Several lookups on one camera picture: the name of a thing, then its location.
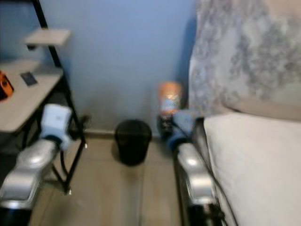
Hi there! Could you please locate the beige pillow with printed text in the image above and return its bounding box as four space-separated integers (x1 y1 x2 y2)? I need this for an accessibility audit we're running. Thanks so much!
223 97 301 121

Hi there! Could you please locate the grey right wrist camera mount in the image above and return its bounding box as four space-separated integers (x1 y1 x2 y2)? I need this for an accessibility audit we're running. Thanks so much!
167 109 198 149

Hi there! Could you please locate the grey patterned headboard cover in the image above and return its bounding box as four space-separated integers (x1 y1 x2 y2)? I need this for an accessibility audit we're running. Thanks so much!
188 0 301 118

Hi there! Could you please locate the small dark flat card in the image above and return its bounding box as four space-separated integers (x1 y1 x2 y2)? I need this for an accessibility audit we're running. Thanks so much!
21 72 38 87

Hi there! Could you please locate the orange and black cube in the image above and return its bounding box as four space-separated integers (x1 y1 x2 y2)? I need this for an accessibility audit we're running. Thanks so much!
0 71 15 101

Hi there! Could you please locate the white quilted mattress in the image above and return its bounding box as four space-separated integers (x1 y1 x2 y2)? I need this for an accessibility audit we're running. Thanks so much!
203 113 301 226

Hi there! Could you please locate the black mesh waste bin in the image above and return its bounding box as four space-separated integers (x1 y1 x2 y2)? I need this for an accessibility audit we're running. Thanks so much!
115 119 152 166

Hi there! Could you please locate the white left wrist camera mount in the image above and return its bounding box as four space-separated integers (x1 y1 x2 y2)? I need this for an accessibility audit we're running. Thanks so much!
40 104 73 144

